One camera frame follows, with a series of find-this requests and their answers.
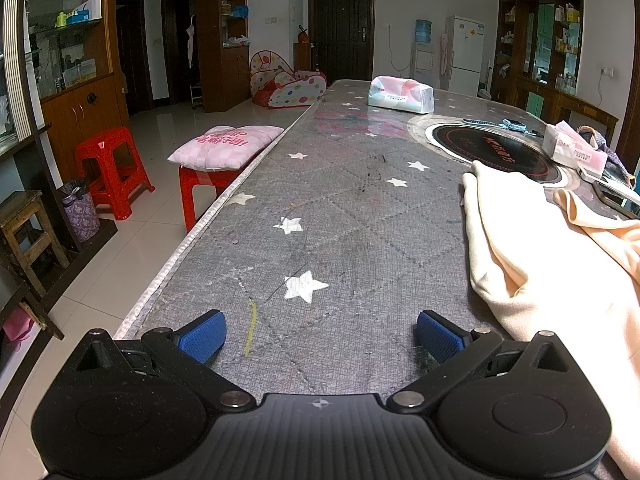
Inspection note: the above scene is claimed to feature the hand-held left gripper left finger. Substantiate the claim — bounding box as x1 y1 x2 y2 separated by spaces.
65 309 257 411

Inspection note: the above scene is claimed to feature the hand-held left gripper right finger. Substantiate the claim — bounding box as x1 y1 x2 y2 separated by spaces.
386 310 577 411

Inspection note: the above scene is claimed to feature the cream garment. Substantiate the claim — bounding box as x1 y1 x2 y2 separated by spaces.
460 160 640 480

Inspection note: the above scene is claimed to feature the red plastic stool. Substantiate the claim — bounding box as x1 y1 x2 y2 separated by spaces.
178 164 251 234
75 127 156 221

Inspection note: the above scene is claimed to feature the grey star-print table cover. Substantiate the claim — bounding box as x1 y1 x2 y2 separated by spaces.
114 79 640 480

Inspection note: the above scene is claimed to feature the purple patterned trash bin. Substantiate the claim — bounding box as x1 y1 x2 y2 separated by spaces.
58 177 101 244

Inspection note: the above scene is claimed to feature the pink plastic bag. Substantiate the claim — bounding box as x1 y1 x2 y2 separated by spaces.
2 307 34 342

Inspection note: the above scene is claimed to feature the pink printed cushion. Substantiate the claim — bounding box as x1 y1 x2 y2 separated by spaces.
167 124 285 171

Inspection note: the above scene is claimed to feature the round black induction cooktop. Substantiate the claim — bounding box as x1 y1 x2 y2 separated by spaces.
407 114 583 189

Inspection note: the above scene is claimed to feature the small wooden stool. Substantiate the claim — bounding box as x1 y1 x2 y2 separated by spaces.
0 190 71 287

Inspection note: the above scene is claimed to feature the dark smartphone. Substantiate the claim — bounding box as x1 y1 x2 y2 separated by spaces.
592 180 640 219

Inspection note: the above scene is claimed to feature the pink white tissue box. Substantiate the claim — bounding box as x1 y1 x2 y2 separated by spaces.
542 121 609 170

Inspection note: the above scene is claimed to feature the pink white tissue pack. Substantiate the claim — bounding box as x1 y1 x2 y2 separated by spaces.
367 75 435 114

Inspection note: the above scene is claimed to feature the grey fabric bag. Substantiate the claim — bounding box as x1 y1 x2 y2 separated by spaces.
577 127 639 192

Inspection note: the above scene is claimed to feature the wooden glass display cabinet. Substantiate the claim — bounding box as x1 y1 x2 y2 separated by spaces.
22 0 132 187

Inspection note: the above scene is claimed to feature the polka dot play tent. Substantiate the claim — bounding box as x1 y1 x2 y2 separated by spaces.
249 50 329 110

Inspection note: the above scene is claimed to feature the tall wooden shelf cabinet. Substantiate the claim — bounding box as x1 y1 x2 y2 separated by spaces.
194 0 251 114

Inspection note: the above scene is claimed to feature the wooden sideboard with shelves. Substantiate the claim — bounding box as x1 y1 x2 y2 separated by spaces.
492 0 621 147

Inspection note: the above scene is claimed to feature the white water dispenser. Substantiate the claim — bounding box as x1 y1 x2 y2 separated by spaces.
410 42 437 84

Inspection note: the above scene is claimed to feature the white refrigerator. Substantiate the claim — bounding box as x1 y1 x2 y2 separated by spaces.
444 15 486 96

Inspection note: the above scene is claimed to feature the white hanging umbrella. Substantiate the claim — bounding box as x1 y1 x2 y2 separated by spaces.
184 15 197 69

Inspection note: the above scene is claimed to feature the dark wooden door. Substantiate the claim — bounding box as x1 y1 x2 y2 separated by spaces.
308 0 376 81

